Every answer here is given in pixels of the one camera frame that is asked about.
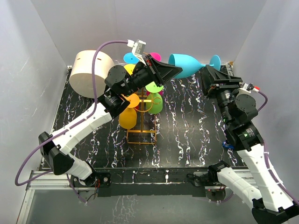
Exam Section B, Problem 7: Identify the green wine glass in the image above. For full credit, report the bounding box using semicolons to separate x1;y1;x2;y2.
145;82;163;114

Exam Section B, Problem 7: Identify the blue handled tool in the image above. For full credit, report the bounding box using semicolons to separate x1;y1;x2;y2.
222;141;234;149

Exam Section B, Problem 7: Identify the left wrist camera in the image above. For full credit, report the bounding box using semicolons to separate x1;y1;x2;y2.
127;39;146;60

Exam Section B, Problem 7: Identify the blue wine glass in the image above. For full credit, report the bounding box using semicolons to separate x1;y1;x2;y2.
123;52;139;64
168;54;221;79

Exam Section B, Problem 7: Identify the magenta wine glass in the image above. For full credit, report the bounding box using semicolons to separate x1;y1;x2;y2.
150;52;161;62

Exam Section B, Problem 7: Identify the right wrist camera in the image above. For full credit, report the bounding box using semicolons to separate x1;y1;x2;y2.
238;83;260;95

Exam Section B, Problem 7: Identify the purple cable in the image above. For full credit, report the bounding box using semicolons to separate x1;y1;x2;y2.
256;91;299;206
14;40;131;203

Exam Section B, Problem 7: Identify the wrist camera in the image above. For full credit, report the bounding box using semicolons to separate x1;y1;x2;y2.
127;39;146;60
238;83;260;95

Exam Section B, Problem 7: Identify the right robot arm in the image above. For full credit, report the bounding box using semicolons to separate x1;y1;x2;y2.
189;65;299;224

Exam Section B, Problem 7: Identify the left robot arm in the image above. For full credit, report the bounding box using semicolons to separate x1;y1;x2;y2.
38;54;183;186

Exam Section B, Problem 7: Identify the gold wire glass rack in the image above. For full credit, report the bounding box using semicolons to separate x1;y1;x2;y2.
126;87;157;145

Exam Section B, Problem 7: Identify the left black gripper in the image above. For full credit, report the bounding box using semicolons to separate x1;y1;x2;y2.
122;55;183;98

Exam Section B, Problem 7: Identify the white cylindrical container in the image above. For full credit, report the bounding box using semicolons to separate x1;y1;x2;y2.
69;50;114;98

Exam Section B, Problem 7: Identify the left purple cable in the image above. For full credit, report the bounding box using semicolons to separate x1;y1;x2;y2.
14;40;131;203

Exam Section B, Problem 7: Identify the orange wine glass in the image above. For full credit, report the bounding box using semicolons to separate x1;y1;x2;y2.
124;63;135;75
119;93;140;129

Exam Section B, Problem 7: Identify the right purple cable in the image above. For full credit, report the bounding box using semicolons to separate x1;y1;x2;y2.
256;91;299;206

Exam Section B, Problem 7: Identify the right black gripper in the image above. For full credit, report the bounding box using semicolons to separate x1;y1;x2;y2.
201;66;242;125

